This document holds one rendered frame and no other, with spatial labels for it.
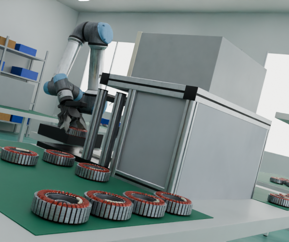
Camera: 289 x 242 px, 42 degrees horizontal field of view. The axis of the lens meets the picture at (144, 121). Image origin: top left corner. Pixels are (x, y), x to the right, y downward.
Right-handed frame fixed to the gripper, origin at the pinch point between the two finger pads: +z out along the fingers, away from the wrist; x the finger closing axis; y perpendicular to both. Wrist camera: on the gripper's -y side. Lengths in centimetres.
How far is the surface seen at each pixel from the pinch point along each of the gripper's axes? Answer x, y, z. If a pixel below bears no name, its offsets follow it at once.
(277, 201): -52, -57, 60
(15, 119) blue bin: -333, 479, -343
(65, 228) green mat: 76, -62, 64
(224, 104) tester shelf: 1, -73, 29
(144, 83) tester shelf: 22, -57, 14
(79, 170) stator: 41, -34, 38
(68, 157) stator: 35, -26, 29
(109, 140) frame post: 20.4, -33.0, 24.5
